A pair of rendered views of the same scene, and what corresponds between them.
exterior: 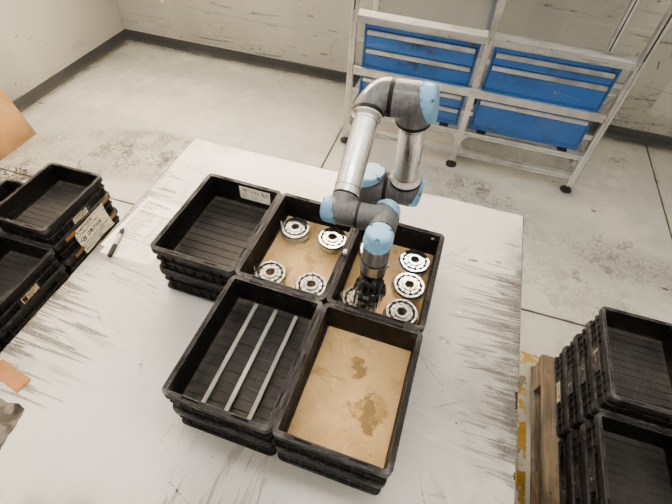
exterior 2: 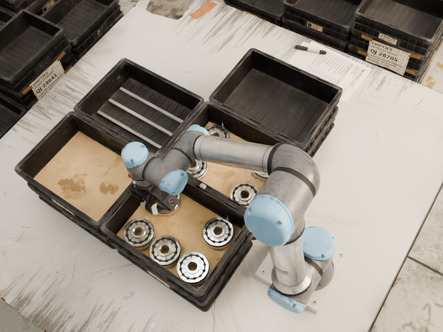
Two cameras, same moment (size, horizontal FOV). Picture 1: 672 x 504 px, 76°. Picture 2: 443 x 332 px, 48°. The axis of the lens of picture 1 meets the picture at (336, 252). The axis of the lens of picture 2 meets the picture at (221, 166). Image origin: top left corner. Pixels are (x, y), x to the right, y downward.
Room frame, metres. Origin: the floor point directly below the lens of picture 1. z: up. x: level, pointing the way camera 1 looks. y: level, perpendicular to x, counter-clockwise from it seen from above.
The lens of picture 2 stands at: (1.30, -0.68, 2.36)
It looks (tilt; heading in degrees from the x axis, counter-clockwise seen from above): 60 degrees down; 116
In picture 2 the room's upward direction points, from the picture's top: 8 degrees counter-clockwise
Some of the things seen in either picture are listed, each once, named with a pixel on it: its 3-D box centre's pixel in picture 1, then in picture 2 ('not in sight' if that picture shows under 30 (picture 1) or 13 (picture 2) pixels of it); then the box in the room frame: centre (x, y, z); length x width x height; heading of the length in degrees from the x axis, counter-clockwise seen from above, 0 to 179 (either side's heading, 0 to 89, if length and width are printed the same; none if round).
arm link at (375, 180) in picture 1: (371, 183); (314, 250); (1.30, -0.12, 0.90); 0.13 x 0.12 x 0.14; 77
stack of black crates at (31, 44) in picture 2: not in sight; (33, 72); (-0.37, 0.60, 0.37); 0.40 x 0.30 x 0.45; 76
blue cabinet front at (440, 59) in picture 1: (413, 77); not in sight; (2.74, -0.42, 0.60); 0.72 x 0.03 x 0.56; 76
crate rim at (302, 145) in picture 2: (220, 220); (275, 95); (1.02, 0.41, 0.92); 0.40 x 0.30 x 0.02; 165
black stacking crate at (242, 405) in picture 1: (250, 353); (142, 114); (0.56, 0.22, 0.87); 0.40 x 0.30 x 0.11; 165
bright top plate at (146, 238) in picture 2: (401, 312); (138, 232); (0.74, -0.22, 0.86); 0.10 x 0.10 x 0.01
